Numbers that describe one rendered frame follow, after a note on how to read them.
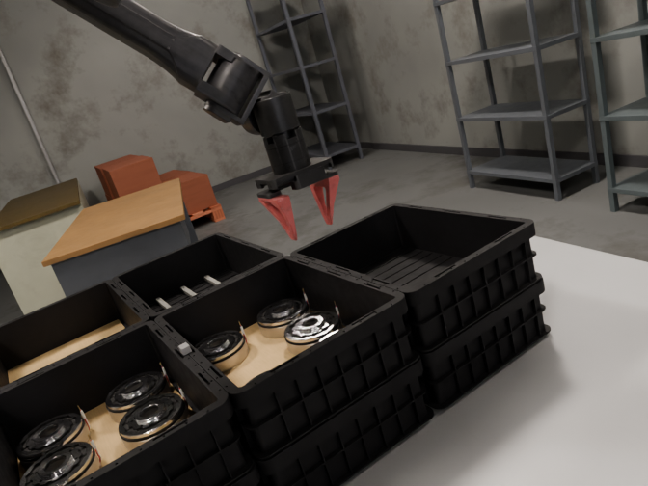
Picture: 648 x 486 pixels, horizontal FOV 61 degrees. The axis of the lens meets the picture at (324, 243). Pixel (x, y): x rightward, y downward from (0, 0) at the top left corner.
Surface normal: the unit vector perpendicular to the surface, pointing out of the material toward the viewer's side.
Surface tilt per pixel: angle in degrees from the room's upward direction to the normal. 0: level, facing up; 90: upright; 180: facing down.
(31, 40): 90
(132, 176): 90
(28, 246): 90
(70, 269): 90
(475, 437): 0
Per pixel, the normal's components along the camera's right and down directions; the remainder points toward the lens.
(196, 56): 0.26, 0.11
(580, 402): -0.27, -0.91
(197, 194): 0.48, 0.15
